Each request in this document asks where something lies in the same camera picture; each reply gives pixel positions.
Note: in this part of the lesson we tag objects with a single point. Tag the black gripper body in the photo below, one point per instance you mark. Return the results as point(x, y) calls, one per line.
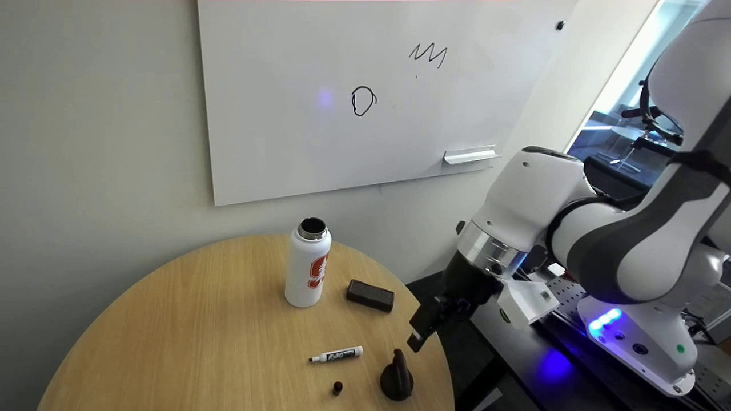
point(464, 285)

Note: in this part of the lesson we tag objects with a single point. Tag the white water bottle red logo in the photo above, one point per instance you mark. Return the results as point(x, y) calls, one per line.
point(306, 269)

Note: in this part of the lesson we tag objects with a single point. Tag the white dry erase marker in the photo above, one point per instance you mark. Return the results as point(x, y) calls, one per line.
point(338, 355)

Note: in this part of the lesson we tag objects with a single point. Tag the round wooden table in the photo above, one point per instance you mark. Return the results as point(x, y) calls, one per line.
point(213, 332)

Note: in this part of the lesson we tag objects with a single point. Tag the small black marker cap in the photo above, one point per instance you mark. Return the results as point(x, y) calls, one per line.
point(337, 388)

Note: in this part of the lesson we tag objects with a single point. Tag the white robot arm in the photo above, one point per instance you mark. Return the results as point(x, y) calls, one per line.
point(639, 261)

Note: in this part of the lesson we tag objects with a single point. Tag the wall whiteboard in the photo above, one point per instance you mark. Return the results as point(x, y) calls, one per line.
point(309, 97)

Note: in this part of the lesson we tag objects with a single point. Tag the white whiteboard marker tray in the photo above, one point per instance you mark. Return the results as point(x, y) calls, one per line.
point(455, 159)

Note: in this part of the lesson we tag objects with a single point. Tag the black bottle lid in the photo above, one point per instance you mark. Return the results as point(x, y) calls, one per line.
point(395, 379)

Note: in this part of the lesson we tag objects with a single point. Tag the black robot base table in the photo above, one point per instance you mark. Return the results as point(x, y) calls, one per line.
point(558, 368)

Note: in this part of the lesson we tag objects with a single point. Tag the black whiteboard eraser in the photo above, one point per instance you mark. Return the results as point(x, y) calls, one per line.
point(371, 294)

